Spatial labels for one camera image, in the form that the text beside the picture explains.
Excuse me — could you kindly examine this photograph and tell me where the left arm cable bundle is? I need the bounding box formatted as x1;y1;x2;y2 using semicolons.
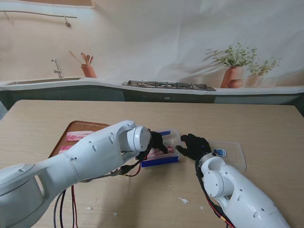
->
53;142;152;228

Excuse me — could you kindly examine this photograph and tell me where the printed kitchen backdrop cloth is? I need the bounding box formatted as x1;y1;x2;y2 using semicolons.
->
0;0;304;106

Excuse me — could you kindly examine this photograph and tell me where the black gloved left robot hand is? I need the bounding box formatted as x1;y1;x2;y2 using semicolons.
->
149;130;169;154

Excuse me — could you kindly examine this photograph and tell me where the clear lid with blue label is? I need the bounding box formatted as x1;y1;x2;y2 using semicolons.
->
209;140;247;171

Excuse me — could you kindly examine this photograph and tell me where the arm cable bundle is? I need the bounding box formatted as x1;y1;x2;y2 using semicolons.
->
53;142;152;228
195;159;236;228

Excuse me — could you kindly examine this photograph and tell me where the raw pink bacon slice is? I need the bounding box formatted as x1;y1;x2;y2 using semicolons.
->
66;130;94;143
59;145;75;154

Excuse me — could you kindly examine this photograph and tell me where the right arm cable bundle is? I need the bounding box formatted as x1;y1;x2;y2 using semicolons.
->
195;159;236;228

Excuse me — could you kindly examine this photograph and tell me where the brown wooden tray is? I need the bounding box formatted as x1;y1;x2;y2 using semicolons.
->
48;120;111;159

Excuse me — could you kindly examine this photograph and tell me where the raw bacon slices stack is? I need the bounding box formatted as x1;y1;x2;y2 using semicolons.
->
149;145;177;159

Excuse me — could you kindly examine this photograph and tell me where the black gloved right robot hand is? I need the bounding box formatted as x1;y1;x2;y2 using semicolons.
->
175;133;211;160

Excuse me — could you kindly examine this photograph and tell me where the clear plastic container blue tape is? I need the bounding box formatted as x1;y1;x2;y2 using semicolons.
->
140;128;182;168

